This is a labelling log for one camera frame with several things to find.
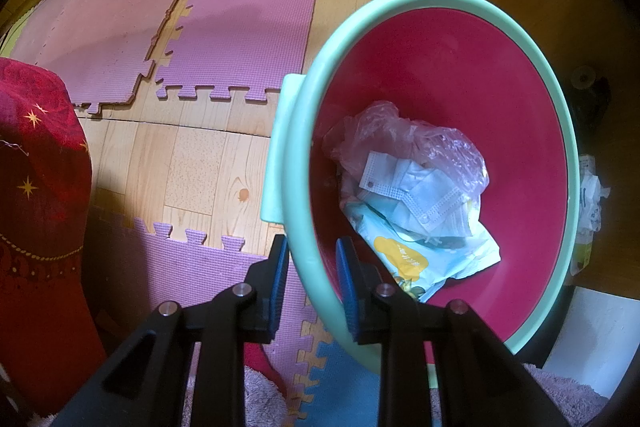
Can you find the blue foam floor mat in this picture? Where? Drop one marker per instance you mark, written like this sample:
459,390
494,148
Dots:
345,387

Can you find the clear plastic bag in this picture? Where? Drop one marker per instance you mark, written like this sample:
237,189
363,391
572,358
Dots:
390,132

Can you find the light blue face mask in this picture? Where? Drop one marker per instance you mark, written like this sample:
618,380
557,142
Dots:
420,192

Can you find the white paper wrapper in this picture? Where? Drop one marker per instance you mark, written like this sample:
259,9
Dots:
592,197

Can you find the light blue wet wipes packet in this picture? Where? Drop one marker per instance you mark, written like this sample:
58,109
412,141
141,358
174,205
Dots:
400,257

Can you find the red cushion with gold stars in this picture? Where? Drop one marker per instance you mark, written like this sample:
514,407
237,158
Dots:
40,207

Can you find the white packet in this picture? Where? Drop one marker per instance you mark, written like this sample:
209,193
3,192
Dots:
582,252

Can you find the large pink foam floor mat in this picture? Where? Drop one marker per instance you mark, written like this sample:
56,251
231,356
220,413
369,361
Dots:
110,17

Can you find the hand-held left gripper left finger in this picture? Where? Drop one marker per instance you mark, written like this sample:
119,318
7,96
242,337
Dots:
277,297

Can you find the red bucket with green rim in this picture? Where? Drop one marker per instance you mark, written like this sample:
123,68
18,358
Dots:
450,72

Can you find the black object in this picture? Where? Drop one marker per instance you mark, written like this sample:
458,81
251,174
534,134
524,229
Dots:
595,97

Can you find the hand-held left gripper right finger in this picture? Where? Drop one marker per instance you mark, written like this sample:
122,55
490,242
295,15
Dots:
350,292

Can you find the pink fluffy rug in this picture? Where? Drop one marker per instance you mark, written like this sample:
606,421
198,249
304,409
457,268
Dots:
565,392

